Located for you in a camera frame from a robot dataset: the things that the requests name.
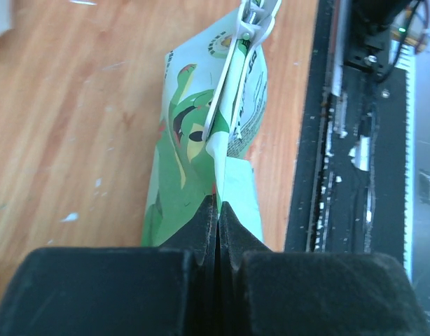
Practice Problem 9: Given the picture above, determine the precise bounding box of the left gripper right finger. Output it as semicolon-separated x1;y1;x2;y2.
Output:
218;203;430;335

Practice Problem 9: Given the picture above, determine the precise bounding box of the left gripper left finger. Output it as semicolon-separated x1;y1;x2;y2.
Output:
0;196;217;335

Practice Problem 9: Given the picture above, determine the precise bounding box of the piano pattern bag clip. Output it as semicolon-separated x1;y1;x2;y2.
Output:
202;1;282;140

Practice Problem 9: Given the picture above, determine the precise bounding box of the green cat litter bag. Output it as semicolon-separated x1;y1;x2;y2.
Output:
141;8;268;246

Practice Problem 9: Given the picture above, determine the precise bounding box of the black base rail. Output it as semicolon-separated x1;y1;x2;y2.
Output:
284;1;422;274

